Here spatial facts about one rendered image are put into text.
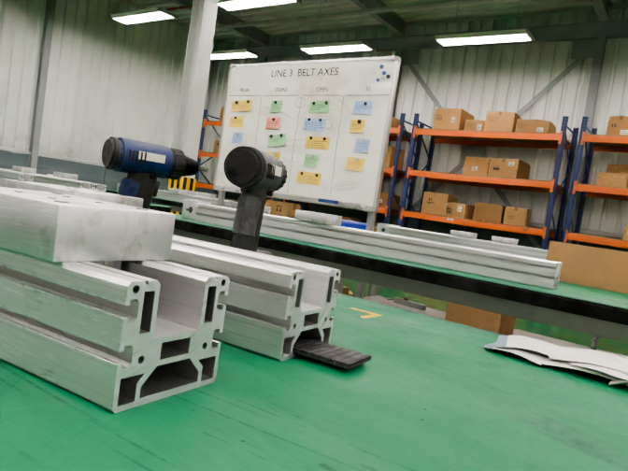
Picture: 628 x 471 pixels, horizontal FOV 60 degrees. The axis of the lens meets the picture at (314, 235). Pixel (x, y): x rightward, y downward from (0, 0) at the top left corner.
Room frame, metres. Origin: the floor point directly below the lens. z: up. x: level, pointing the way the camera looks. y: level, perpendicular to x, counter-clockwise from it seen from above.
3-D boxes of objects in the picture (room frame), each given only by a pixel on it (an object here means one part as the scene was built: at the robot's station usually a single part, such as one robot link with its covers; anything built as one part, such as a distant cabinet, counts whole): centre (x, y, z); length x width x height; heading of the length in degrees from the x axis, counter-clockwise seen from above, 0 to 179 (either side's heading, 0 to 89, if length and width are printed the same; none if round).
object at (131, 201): (0.74, 0.34, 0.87); 0.16 x 0.11 x 0.07; 60
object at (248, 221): (0.85, 0.09, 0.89); 0.20 x 0.08 x 0.22; 168
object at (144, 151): (1.00, 0.30, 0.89); 0.20 x 0.08 x 0.22; 132
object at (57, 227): (0.45, 0.22, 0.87); 0.16 x 0.11 x 0.07; 60
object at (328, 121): (3.97, 0.22, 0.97); 1.50 x 0.50 x 1.95; 54
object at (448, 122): (10.23, -2.99, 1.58); 2.83 x 0.98 x 3.15; 54
